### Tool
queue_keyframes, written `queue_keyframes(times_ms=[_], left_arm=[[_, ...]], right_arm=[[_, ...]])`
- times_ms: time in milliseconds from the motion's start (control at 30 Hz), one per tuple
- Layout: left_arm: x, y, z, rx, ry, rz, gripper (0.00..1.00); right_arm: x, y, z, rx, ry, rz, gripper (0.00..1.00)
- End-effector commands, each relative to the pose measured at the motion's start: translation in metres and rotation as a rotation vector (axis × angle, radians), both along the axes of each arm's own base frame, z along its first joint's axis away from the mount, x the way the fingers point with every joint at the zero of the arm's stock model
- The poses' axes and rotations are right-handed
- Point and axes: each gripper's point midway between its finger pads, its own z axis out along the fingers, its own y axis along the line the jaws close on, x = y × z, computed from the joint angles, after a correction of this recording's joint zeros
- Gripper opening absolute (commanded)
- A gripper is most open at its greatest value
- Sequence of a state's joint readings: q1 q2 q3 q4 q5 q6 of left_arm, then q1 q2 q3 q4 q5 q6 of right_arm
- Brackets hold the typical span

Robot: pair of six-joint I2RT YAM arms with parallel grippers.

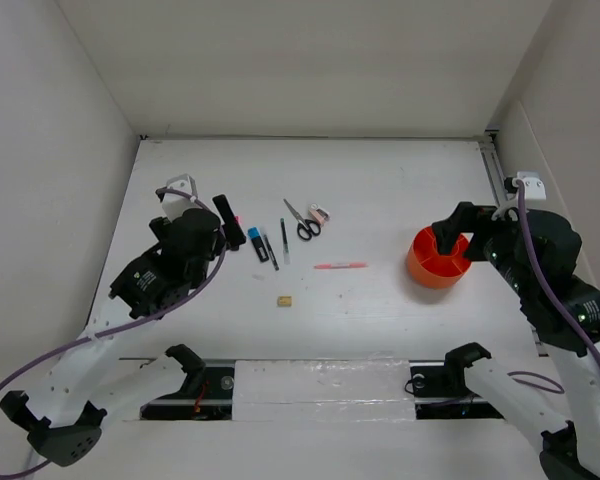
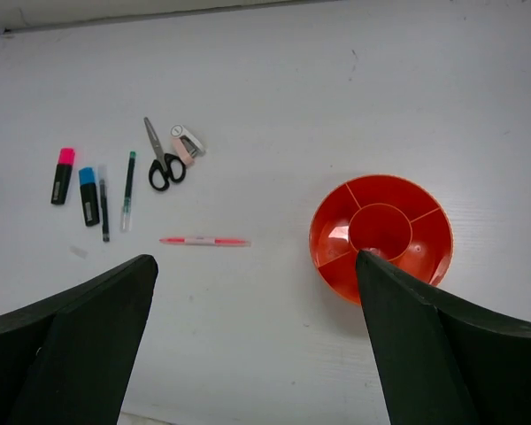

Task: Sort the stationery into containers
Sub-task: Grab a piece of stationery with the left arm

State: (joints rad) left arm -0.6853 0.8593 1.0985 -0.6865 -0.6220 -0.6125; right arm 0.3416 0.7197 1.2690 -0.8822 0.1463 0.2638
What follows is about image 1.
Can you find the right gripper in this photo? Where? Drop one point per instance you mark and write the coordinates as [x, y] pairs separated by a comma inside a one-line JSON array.
[[466, 216]]

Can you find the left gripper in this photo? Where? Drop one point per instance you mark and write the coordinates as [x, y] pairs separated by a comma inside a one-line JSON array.
[[236, 238]]

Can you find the green capped pen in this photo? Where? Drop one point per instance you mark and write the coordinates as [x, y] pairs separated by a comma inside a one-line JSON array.
[[285, 243]]

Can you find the pink pen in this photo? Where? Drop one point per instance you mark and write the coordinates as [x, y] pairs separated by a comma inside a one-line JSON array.
[[341, 265]]

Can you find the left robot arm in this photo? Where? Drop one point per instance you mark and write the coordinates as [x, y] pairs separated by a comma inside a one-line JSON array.
[[66, 414]]

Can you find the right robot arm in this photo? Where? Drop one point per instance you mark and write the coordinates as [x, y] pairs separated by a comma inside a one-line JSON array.
[[535, 252]]

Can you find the blue capped highlighter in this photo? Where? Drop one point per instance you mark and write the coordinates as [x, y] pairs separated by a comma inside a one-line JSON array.
[[258, 244]]

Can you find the black gel pen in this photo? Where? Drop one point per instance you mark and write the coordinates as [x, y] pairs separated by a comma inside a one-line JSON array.
[[269, 249]]

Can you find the orange round divided container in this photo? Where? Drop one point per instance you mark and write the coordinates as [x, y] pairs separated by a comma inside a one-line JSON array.
[[432, 270]]

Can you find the small yellow eraser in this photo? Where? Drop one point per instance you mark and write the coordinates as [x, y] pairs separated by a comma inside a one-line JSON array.
[[284, 301]]

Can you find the aluminium rail right side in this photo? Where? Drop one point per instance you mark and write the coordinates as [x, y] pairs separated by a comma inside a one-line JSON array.
[[497, 178]]

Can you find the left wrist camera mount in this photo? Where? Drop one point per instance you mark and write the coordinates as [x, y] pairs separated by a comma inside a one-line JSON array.
[[178, 195]]

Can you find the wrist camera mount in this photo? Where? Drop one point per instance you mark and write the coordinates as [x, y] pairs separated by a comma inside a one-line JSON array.
[[178, 195], [534, 187]]

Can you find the black handled scissors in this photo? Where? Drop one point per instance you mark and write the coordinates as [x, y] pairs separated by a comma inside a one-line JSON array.
[[306, 229]]

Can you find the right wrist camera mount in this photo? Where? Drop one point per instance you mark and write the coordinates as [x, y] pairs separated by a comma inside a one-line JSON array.
[[534, 187]]

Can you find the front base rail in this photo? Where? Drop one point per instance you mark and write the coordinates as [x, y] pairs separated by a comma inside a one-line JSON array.
[[321, 391]]

